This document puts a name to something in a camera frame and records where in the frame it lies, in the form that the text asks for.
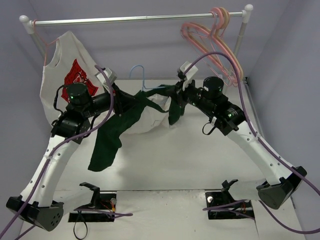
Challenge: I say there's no light blue hanger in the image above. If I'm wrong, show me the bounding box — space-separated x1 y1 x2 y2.
129 64 165 92

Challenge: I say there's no green and white t shirt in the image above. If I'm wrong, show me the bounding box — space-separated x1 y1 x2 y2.
88 85 185 172

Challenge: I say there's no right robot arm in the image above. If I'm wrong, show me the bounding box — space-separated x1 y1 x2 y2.
173 77 307 210

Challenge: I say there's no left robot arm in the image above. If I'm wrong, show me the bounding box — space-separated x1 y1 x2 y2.
6 82 137 232

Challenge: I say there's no white red print t shirt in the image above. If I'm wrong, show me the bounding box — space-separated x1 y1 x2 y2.
39 31 104 124

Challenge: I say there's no pink plastic hanger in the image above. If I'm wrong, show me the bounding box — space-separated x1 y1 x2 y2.
180 7 238 87

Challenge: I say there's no metal clothes rack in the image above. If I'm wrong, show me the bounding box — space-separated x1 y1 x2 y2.
19 4 254 57

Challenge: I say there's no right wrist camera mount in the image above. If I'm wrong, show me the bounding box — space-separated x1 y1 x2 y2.
177 61 198 91

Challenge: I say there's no pink wire hanger left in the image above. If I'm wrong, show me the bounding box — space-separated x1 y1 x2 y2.
31 19 58 66

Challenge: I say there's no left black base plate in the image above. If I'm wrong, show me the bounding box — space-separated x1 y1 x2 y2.
68 182 117 223

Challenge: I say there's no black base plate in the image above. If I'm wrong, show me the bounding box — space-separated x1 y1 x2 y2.
205 179 255 220
68 182 117 223

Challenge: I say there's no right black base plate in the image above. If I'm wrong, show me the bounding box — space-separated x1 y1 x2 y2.
205 179 255 220

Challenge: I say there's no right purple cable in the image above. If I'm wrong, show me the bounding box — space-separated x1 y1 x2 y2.
184 51 320 235

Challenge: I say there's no purple cable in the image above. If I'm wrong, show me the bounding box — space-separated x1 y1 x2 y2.
184 51 320 235
0 65 135 240

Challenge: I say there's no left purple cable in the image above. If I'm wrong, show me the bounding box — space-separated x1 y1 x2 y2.
0 65 135 240

